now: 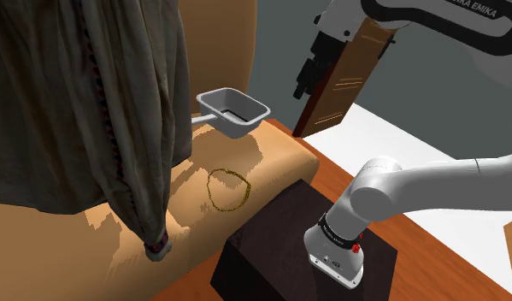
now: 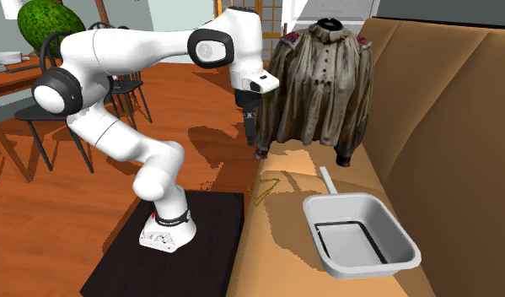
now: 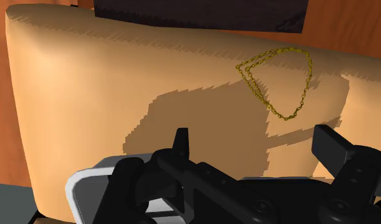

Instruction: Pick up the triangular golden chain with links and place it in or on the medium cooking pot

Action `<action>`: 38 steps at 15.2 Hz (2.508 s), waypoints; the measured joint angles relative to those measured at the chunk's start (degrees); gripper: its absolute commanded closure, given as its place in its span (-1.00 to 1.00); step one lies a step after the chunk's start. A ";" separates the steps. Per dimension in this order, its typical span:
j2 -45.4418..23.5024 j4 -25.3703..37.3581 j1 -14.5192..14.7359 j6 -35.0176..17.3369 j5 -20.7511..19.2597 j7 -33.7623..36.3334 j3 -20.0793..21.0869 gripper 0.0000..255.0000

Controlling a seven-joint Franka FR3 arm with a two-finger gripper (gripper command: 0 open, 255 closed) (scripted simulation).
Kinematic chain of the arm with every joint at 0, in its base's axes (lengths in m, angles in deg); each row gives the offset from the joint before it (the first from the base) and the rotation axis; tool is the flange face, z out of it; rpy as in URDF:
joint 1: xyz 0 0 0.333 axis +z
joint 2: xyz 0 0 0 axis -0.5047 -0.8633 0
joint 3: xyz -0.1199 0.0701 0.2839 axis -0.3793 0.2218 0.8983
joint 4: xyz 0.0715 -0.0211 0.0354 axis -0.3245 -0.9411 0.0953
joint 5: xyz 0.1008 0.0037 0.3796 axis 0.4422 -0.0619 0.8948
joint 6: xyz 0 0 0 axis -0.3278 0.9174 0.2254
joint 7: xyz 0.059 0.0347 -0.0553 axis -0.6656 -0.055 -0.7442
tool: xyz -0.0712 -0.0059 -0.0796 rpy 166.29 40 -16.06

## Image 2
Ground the black chair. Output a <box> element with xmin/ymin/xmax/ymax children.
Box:
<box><xmin>13</xmin><ymin>31</ymin><xmax>95</xmax><ymax>175</ymax></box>
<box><xmin>87</xmin><ymin>21</ymin><xmax>153</xmax><ymax>131</ymax></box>

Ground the gold wire triangle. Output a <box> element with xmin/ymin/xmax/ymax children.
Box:
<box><xmin>246</xmin><ymin>176</ymin><xmax>282</xmax><ymax>207</ymax></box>

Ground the tan brown sofa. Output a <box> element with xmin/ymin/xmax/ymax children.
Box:
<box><xmin>225</xmin><ymin>16</ymin><xmax>505</xmax><ymax>297</ymax></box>

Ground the wooden dining table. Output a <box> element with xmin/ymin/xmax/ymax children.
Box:
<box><xmin>0</xmin><ymin>51</ymin><xmax>65</xmax><ymax>185</ymax></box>

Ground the dark robot stand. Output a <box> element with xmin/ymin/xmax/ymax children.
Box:
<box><xmin>79</xmin><ymin>189</ymin><xmax>245</xmax><ymax>297</ymax></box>

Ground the green round bush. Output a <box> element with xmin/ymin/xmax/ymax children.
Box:
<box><xmin>16</xmin><ymin>0</ymin><xmax>87</xmax><ymax>53</ymax></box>

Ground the wooden lattice door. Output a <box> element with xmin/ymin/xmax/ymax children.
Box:
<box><xmin>213</xmin><ymin>0</ymin><xmax>287</xmax><ymax>63</ymax></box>

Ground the white flat stick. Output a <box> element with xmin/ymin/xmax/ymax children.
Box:
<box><xmin>318</xmin><ymin>165</ymin><xmax>339</xmax><ymax>196</ymax></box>

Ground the beige buttoned jacket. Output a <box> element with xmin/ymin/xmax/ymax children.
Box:
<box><xmin>253</xmin><ymin>18</ymin><xmax>375</xmax><ymax>168</ymax></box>

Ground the white rectangular tray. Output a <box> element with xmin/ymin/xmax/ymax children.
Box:
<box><xmin>302</xmin><ymin>192</ymin><xmax>423</xmax><ymax>280</ymax></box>

